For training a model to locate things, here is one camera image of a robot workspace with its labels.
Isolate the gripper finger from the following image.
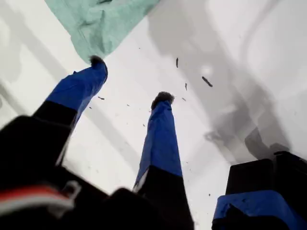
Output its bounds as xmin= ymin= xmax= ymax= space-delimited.
xmin=132 ymin=91 xmax=192 ymax=216
xmin=32 ymin=55 xmax=109 ymax=166

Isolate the pale green T-shirt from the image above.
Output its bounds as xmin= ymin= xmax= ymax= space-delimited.
xmin=44 ymin=0 xmax=161 ymax=65

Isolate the red white gripper wire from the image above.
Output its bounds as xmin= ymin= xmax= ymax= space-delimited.
xmin=0 ymin=184 xmax=77 ymax=216

